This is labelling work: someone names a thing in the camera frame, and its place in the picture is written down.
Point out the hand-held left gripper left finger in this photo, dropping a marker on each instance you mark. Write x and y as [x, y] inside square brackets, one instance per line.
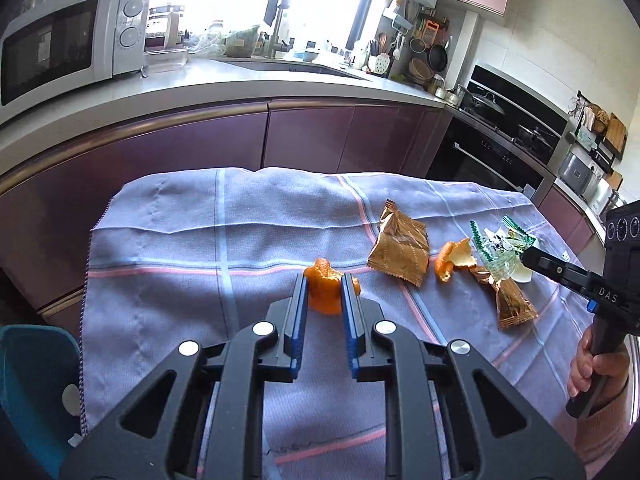
[299, 320]

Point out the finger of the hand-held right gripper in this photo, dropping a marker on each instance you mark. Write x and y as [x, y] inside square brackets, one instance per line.
[550, 267]

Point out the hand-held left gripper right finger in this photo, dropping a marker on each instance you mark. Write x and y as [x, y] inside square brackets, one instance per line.
[351, 325]

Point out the orange peel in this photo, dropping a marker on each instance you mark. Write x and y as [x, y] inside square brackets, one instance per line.
[322, 285]
[450, 260]

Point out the green snack wrapper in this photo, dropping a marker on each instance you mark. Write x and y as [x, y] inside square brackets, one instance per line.
[500, 255]

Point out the large gold packet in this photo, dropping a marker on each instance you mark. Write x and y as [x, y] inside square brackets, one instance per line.
[400, 250]

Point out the teal bin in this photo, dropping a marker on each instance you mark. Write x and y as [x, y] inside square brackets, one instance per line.
[35, 375]

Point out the person's right forearm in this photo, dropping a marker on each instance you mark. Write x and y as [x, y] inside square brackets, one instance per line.
[610, 430]

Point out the person's right hand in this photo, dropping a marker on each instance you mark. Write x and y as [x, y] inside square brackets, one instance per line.
[580, 365]

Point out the small gold packet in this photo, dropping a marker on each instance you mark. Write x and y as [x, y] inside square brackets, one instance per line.
[512, 305]

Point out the steel box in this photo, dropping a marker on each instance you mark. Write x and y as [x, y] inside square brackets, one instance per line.
[577, 171]

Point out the grey checked cloth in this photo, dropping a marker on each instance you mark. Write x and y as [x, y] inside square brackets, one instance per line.
[200, 240]

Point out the black pot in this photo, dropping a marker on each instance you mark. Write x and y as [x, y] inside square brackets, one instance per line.
[537, 136]

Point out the black integrated stove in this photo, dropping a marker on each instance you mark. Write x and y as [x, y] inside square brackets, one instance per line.
[480, 155]

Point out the wooden cutting board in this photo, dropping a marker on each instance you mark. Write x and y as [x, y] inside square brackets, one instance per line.
[615, 133]

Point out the pot with glass lid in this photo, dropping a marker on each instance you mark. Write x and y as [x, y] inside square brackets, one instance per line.
[482, 102]

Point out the purple base cabinets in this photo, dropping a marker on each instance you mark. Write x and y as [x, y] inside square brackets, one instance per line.
[300, 135]

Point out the woven basket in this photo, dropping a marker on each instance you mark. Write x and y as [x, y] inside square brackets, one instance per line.
[420, 71]

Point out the black hanging pan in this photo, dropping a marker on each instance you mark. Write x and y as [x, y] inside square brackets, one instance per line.
[439, 57]

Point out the kitchen sink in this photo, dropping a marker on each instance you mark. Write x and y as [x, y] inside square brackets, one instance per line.
[300, 69]

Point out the hanging strainer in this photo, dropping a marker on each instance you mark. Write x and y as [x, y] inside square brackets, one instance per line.
[419, 45]

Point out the white kitchen countertop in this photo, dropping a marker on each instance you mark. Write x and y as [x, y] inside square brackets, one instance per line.
[200, 80]

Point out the white dotted utensil holder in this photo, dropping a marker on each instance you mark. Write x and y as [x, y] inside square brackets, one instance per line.
[382, 63]

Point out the steel faucet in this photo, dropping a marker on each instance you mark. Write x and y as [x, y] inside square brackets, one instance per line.
[276, 35]

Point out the clear plastic bag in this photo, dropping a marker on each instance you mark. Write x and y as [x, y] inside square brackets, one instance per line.
[220, 41]

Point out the glass food container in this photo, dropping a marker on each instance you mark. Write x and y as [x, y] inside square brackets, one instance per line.
[167, 58]

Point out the glass kettle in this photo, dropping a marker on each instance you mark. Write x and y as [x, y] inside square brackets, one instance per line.
[165, 25]

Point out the white microwave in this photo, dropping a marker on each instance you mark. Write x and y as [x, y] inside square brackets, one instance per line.
[50, 45]

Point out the blue wall shelf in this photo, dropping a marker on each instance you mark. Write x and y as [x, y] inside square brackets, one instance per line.
[400, 21]

